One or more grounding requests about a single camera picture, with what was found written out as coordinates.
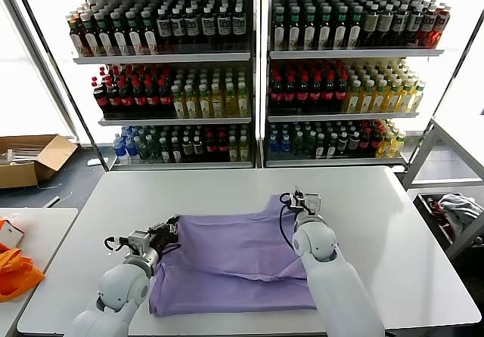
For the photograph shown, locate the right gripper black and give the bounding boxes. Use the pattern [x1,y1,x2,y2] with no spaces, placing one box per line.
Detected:
[279,188,308,214]

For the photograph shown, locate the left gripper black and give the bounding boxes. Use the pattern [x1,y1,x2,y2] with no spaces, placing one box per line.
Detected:
[149,215,182,253]

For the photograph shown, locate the purple t-shirt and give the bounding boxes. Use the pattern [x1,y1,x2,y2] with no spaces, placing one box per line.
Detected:
[147,193,318,317]

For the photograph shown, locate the green tinted bottle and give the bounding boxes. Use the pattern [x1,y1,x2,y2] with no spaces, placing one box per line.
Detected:
[148,134,161,163]
[303,131,317,159]
[137,134,150,163]
[292,131,306,159]

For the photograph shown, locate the blue water bottle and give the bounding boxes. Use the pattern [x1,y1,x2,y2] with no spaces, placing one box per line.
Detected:
[112,134,127,164]
[125,135,138,164]
[279,131,292,159]
[267,131,280,159]

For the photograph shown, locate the yellow juice bottle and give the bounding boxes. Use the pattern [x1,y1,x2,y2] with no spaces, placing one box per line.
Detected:
[377,131,394,159]
[209,83,225,118]
[171,85,187,119]
[372,79,389,114]
[385,79,402,114]
[390,131,407,158]
[359,79,377,114]
[227,135,240,162]
[237,134,250,162]
[345,80,364,114]
[235,82,250,117]
[409,81,427,113]
[397,79,414,113]
[222,82,237,118]
[197,84,212,119]
[184,84,199,119]

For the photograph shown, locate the red cap cola bottle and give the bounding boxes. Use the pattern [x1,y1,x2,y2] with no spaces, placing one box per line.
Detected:
[370,128,383,158]
[295,75,311,113]
[203,133,217,162]
[282,75,298,113]
[158,79,173,116]
[321,74,337,113]
[92,79,110,116]
[106,79,121,116]
[269,75,285,113]
[358,128,372,158]
[132,79,147,116]
[309,75,324,113]
[334,74,349,113]
[215,133,228,162]

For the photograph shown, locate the open cardboard box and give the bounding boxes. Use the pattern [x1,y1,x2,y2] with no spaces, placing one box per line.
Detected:
[0,134,79,190]

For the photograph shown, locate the black storage bin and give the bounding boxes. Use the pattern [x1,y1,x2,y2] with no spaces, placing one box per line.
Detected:
[413,192,484,252]

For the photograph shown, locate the red garment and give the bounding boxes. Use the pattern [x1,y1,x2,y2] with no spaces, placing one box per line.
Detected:
[426,196,455,241]

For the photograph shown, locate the grey metal shelf unit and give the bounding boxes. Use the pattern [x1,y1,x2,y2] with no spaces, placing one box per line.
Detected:
[42,0,262,171]
[262,0,473,169]

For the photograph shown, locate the small white orange box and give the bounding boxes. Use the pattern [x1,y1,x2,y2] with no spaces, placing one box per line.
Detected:
[0,218,26,248]

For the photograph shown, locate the orange fabric bag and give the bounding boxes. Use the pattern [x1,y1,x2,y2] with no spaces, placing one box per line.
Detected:
[0,246,45,302]

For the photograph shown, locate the grey white garment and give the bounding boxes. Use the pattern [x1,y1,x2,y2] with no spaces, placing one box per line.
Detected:
[437,193,484,236]

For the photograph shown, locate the green cap tea bottle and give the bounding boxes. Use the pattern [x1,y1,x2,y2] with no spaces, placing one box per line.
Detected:
[95,11,114,57]
[80,12,99,57]
[347,5,363,51]
[272,7,288,51]
[317,6,334,51]
[287,7,303,51]
[141,9,159,55]
[332,6,349,51]
[302,6,318,51]
[126,10,144,56]
[110,11,129,56]

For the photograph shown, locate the dark bottle navy label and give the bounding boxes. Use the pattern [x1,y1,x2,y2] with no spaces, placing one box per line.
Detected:
[420,5,438,47]
[392,4,410,48]
[216,6,231,49]
[184,7,200,50]
[200,6,216,49]
[230,5,246,48]
[155,8,173,51]
[170,8,187,51]
[407,4,424,47]

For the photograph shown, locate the dark bottle grey label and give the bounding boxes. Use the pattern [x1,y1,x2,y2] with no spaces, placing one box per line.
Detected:
[362,5,380,48]
[377,4,395,48]

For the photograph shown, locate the reddish tea bottle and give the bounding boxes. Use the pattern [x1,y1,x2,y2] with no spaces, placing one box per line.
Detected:
[67,14,85,57]

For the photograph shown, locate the red drink bottle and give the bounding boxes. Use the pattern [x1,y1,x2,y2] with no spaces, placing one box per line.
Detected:
[434,6,451,47]

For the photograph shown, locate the right wrist grey camera box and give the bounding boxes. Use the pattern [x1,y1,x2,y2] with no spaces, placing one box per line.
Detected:
[303,192,324,216]

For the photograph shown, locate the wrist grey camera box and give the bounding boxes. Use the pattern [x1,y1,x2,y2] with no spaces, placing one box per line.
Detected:
[126,230,153,257]
[303,192,324,216]

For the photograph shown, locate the left wrist grey camera box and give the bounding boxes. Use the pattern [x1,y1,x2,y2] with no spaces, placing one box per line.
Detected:
[126,230,153,257]

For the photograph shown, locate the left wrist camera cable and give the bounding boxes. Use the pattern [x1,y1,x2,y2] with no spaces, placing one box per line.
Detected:
[104,235,132,257]

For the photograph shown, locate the grey metal frame cart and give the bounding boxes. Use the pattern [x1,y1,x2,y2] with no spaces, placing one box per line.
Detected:
[400,117,484,262]

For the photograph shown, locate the dark window frame post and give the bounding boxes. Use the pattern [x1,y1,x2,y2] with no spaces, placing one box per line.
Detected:
[9,0,111,171]
[429,5,484,122]

